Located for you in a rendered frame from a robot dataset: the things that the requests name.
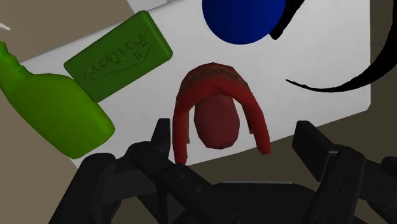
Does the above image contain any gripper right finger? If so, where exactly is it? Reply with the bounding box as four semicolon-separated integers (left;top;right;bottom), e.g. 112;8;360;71
291;120;397;224

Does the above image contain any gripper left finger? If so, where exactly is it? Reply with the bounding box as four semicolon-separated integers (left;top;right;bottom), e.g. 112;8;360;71
48;118;218;224

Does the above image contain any black curved band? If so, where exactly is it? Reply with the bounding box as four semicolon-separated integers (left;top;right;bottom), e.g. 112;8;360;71
285;0;397;94
268;0;306;41

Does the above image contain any green spray bottle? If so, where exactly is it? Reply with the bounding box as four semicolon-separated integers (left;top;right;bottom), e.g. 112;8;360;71
0;41;116;160

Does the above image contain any red arched object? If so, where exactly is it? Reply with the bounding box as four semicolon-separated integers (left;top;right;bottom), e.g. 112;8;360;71
172;62;272;165

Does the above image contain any green rectangular box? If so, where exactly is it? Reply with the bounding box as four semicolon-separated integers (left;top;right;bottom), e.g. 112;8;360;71
63;10;174;103

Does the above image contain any white table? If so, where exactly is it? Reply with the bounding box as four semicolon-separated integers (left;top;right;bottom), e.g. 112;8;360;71
20;0;372;169

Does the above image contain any blue round object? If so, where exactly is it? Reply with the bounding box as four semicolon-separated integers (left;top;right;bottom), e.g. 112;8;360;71
201;0;287;45

